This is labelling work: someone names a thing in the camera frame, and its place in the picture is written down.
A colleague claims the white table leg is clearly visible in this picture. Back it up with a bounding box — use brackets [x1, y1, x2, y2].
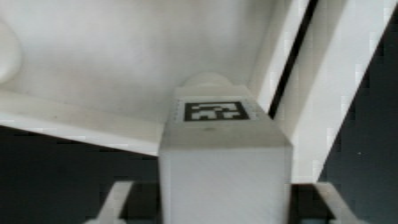
[159, 73, 294, 224]

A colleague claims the white square tabletop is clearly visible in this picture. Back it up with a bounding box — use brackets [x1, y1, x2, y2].
[0, 0, 310, 155]

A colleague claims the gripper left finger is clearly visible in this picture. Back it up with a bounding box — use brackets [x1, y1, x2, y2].
[86, 180, 163, 224]

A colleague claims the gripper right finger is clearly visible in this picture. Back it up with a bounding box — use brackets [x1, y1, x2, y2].
[290, 181, 372, 224]

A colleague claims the white L-shaped fence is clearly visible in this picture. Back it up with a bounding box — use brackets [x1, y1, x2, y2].
[276, 0, 398, 183]

